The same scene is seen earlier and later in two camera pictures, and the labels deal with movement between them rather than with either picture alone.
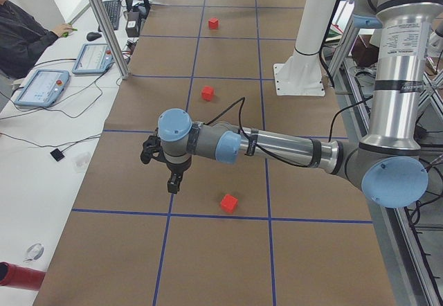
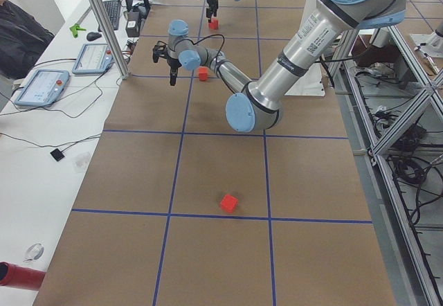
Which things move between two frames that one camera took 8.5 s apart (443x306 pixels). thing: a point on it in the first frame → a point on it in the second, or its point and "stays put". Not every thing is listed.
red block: (213, 23) stays put
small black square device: (57, 154) stays put
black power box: (133, 25) stays put
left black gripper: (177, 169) → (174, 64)
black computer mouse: (93, 36) stays put
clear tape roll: (34, 252) stays put
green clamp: (66, 34) → (76, 28)
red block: (208, 93) → (203, 73)
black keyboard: (113, 7) stays put
